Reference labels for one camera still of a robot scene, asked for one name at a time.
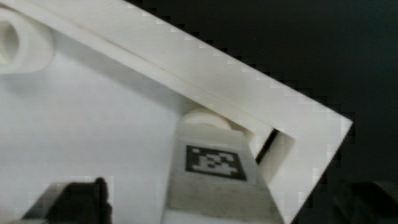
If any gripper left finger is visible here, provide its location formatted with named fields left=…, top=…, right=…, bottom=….
left=22, top=177, right=113, bottom=224

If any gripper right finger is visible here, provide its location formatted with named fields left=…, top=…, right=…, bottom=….
left=331, top=181, right=398, bottom=224

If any white leg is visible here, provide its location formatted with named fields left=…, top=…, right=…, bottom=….
left=163, top=109, right=285, bottom=224

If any white square tabletop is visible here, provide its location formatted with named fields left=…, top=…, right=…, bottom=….
left=0, top=0, right=353, bottom=224

